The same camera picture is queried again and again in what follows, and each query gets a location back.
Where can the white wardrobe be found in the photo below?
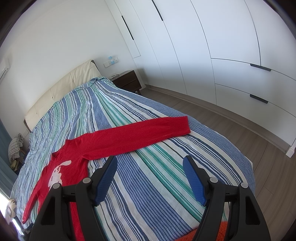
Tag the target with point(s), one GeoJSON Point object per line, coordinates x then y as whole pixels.
{"type": "Point", "coordinates": [208, 34]}

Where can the red knitted sweater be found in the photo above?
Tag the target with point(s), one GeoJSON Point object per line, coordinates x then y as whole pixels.
{"type": "Point", "coordinates": [120, 139]}

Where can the patterned pillow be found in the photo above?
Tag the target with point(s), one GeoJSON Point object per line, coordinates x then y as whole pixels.
{"type": "Point", "coordinates": [10, 207]}

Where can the white air conditioner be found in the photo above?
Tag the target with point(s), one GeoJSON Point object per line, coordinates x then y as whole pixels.
{"type": "Point", "coordinates": [4, 69]}

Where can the blue curtain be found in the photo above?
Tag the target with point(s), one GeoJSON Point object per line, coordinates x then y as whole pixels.
{"type": "Point", "coordinates": [4, 157]}

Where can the cream padded headboard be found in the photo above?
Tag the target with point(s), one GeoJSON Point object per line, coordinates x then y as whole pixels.
{"type": "Point", "coordinates": [60, 90]}

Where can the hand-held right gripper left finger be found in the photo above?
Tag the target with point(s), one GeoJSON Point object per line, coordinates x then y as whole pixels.
{"type": "Point", "coordinates": [105, 180]}

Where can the wall socket panel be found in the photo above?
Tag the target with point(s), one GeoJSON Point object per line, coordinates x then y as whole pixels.
{"type": "Point", "coordinates": [111, 61]}

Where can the pile of checked clothes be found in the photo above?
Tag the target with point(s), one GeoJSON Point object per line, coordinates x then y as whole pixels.
{"type": "Point", "coordinates": [16, 146]}

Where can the orange fleece garment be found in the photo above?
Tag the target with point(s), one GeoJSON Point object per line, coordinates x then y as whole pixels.
{"type": "Point", "coordinates": [208, 233]}

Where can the striped bed sheet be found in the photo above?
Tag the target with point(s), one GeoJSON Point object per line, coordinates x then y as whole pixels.
{"type": "Point", "coordinates": [150, 111]}

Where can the dark wooden nightstand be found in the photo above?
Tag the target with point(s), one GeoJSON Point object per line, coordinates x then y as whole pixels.
{"type": "Point", "coordinates": [128, 81]}

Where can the small item on nightstand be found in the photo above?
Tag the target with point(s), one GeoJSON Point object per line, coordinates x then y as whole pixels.
{"type": "Point", "coordinates": [115, 74]}

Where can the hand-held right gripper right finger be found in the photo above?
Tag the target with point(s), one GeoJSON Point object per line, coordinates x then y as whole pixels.
{"type": "Point", "coordinates": [194, 180]}

